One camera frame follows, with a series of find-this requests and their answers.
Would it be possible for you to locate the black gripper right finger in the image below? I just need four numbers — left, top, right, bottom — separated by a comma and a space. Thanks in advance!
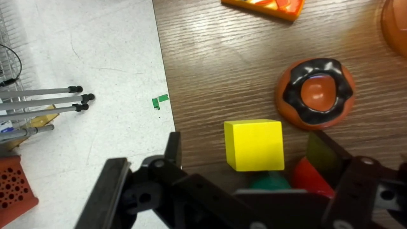
306, 128, 407, 229

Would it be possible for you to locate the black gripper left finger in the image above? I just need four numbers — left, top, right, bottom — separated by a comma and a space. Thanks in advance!
120, 131, 240, 229

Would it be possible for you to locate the red toy ball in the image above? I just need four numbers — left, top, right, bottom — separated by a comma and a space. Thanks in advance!
291, 155, 336, 200

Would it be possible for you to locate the small green floor tape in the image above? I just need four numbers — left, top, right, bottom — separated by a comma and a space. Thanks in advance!
151, 91, 171, 111

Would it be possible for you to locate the brown toy donut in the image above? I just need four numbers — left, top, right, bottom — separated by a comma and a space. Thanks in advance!
274, 57, 358, 132

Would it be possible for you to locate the green toy block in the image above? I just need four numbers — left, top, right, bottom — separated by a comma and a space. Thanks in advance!
247, 170, 293, 191

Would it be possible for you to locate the silver tripod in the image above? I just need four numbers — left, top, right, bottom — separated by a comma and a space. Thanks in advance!
0, 84, 97, 142

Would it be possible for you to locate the amber transparent bowl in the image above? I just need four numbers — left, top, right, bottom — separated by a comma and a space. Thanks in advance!
380, 0, 407, 61

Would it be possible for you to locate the toy pizza slice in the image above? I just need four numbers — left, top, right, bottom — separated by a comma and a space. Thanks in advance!
221, 0, 307, 24

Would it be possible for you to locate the red perforated crate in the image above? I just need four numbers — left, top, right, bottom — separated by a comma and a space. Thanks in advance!
0, 154, 41, 229

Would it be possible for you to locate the grey wrist mount plate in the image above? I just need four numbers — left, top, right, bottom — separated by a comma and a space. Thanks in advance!
74, 158, 133, 229

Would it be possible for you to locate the thin black floor cable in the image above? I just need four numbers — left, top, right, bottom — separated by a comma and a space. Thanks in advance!
0, 42, 25, 88

